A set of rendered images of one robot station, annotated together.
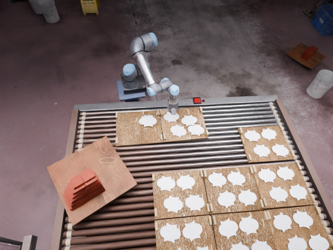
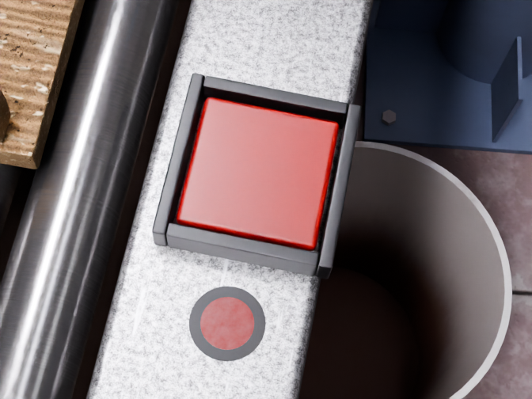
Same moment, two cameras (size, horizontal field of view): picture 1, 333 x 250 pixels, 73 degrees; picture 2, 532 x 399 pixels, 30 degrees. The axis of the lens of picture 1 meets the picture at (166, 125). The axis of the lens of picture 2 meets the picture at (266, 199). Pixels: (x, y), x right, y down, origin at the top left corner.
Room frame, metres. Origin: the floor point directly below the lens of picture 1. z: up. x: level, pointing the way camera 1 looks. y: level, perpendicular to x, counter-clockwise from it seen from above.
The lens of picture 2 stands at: (1.53, -0.45, 1.32)
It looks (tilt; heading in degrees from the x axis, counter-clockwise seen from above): 69 degrees down; 105
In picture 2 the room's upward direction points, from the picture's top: 6 degrees clockwise
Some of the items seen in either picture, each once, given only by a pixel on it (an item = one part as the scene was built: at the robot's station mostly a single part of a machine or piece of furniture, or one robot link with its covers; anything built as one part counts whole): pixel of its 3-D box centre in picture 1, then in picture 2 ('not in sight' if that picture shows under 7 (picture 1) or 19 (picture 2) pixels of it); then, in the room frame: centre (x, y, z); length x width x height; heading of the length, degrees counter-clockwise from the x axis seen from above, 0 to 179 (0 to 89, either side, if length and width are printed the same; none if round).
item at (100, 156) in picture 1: (91, 175); not in sight; (0.58, 0.53, 1.03); 0.50 x 0.50 x 0.02; 39
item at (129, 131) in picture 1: (138, 127); not in sight; (1.11, 0.25, 0.93); 0.41 x 0.35 x 0.02; 101
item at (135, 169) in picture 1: (190, 165); not in sight; (0.79, -0.23, 0.90); 1.95 x 0.05 x 0.05; 99
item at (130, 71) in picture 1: (130, 72); not in sight; (1.63, 0.40, 1.10); 0.13 x 0.12 x 0.14; 126
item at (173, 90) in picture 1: (173, 92); not in sight; (1.25, -0.04, 1.29); 0.09 x 0.08 x 0.11; 36
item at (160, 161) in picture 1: (189, 159); not in sight; (0.84, -0.22, 0.90); 1.95 x 0.05 x 0.05; 99
